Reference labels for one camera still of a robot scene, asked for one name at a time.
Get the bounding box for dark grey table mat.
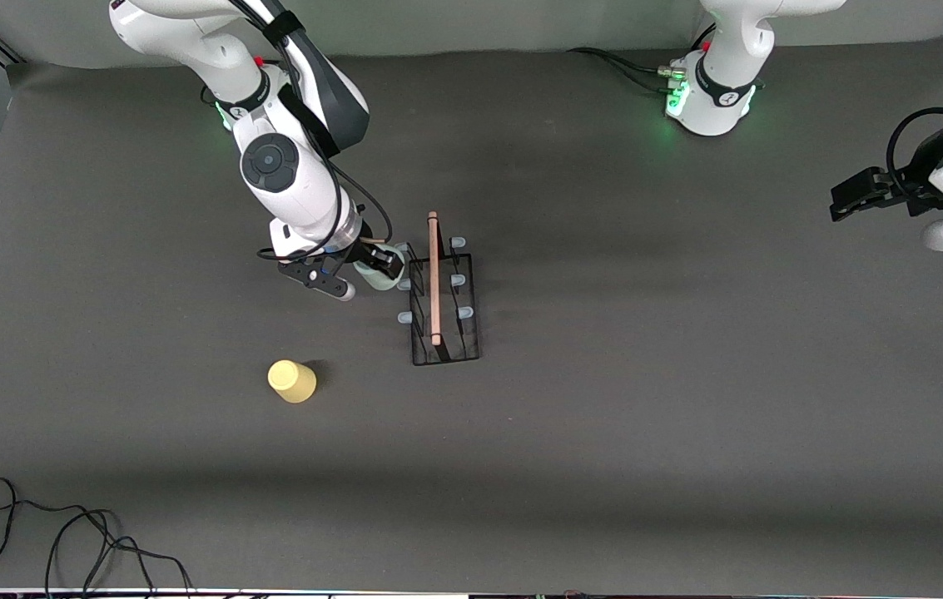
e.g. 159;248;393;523
0;29;943;593

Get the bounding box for tangled black floor cable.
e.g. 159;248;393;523
0;477;194;597

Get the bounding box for black wire cup holder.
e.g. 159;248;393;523
396;210;482;367

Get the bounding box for yellow plastic cup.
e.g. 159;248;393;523
267;359;318;404

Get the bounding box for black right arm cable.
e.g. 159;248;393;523
230;0;394;260

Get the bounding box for black left base cables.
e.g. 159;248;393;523
567;46;688;94

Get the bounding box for pale green plastic cup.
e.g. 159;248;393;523
353;258;403;293

